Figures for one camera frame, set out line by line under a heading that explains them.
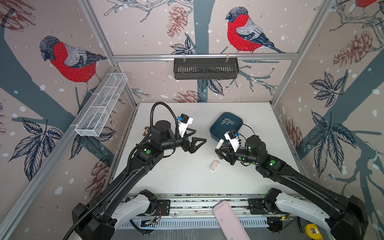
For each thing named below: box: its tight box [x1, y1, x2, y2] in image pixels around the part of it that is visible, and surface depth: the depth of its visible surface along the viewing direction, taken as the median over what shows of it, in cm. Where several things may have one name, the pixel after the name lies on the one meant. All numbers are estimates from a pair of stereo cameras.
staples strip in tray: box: [221, 118, 234, 125], surface depth 112 cm
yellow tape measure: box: [305, 223, 324, 240], surface depth 67 cm
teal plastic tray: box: [209, 112, 243, 141], surface depth 109 cm
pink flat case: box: [212, 200, 251, 240], surface depth 70 cm
